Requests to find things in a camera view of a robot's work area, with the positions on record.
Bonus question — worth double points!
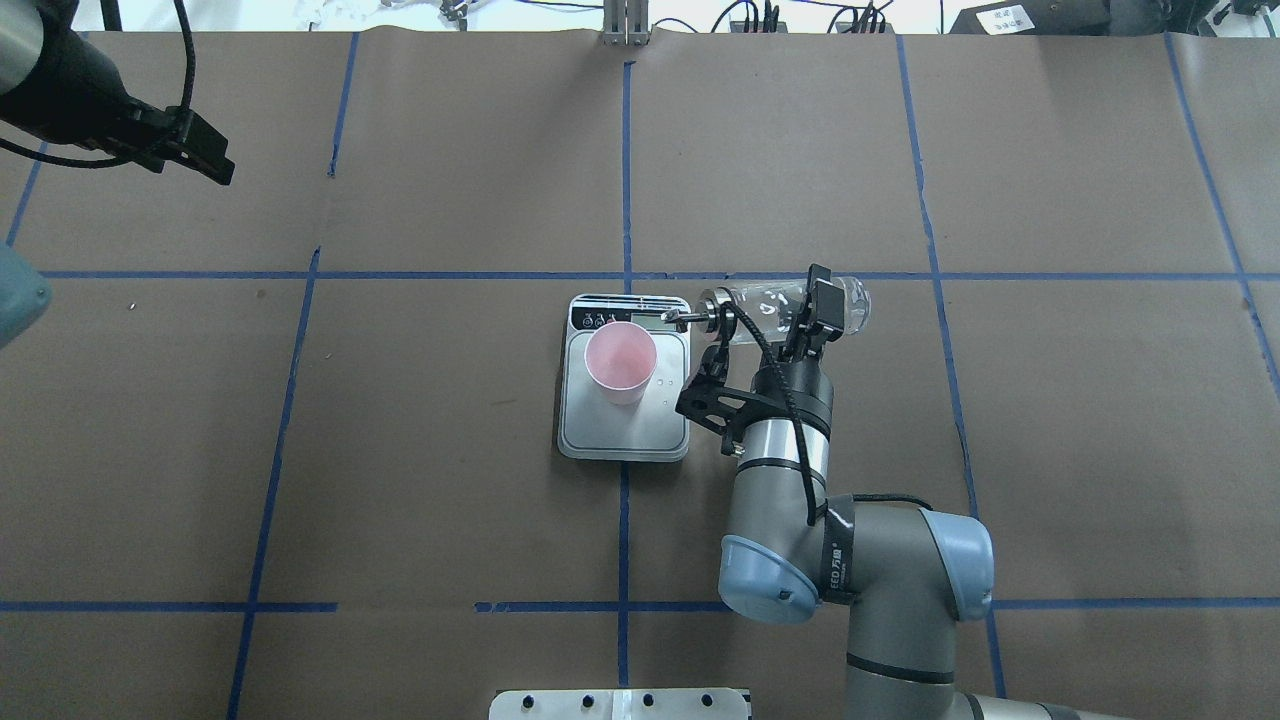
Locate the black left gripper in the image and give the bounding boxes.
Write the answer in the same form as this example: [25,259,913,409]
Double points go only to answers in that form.
[1,1,236,186]

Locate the pink cup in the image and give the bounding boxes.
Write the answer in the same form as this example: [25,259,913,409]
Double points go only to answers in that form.
[584,322,658,406]

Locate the aluminium frame post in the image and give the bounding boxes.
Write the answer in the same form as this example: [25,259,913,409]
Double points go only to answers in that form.
[600,0,652,47]

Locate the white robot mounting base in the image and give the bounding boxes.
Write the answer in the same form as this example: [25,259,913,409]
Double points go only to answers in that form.
[488,687,754,719]

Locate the glass sauce bottle steel cap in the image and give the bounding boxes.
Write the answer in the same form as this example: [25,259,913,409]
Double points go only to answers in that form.
[660,277,870,343]

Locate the digital kitchen scale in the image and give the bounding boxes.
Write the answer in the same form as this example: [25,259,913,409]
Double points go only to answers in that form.
[557,293,691,462]

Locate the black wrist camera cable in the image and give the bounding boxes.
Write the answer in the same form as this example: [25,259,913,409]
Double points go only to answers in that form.
[716,296,936,527]

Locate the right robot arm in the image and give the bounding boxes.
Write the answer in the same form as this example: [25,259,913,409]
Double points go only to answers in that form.
[662,264,1087,719]

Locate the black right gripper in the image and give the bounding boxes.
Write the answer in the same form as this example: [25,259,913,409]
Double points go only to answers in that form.
[675,264,844,456]

